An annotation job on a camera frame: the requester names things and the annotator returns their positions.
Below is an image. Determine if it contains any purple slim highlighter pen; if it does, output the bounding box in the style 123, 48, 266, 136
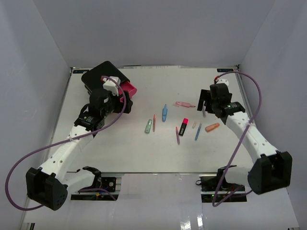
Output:
202, 107, 206, 117

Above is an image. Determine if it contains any pink drawer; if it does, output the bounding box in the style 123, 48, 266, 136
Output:
120, 81, 137, 99

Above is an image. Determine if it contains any pink cap black highlighter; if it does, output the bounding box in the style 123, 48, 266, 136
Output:
178, 118, 189, 136

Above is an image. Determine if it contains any blue slim highlighter pen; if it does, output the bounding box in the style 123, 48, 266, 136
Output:
194, 122, 202, 141

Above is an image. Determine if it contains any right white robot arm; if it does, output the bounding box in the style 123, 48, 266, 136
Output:
197, 83, 293, 195

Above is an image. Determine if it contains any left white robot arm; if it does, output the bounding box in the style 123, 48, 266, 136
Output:
25, 87, 133, 211

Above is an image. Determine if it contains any pink translucent highlighter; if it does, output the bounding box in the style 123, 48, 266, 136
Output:
173, 101, 195, 108

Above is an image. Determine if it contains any orange translucent highlighter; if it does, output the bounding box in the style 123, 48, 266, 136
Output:
205, 123, 220, 132

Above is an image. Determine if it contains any black drawer cabinet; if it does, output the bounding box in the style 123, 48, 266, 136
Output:
81, 60, 131, 101

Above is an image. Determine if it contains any orange slim highlighter pen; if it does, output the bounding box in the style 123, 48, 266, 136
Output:
152, 114, 156, 132

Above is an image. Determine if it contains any green translucent highlighter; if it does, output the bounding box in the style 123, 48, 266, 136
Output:
144, 119, 153, 134

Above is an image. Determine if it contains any blue translucent highlighter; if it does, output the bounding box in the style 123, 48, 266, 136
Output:
162, 104, 168, 122

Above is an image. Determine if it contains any pink slim highlighter pen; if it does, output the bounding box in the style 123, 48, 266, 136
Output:
175, 126, 180, 145

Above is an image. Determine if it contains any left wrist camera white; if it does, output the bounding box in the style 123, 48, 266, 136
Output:
101, 76, 121, 96

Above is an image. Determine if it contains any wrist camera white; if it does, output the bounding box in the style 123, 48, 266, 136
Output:
101, 76, 121, 96
214, 76, 229, 86

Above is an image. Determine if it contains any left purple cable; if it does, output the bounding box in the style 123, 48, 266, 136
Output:
4, 76, 128, 211

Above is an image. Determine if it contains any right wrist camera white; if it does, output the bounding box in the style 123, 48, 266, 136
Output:
214, 76, 229, 86

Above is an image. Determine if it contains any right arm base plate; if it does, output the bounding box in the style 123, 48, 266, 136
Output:
195, 176, 241, 192

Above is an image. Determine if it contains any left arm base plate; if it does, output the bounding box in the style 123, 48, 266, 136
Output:
94, 177, 117, 192

